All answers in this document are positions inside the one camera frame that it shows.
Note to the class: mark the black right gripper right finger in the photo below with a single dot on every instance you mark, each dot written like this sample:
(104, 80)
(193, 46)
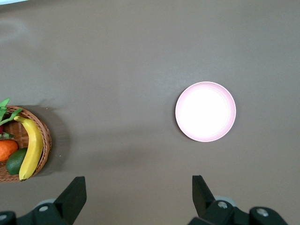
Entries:
(202, 199)

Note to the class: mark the pink round plate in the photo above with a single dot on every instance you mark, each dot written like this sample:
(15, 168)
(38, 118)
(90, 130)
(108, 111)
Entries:
(205, 112)

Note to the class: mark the yellow banana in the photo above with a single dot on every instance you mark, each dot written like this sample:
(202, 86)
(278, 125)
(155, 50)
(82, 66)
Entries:
(34, 145)

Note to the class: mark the brown wicker basket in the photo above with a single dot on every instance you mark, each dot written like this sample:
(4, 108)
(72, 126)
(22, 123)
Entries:
(45, 138)

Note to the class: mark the orange mandarin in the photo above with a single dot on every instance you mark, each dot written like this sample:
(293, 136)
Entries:
(7, 150)

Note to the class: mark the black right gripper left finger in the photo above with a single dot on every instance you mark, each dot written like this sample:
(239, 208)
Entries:
(70, 199)

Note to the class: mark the green avocado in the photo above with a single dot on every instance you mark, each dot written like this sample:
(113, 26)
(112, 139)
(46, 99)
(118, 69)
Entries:
(15, 161)

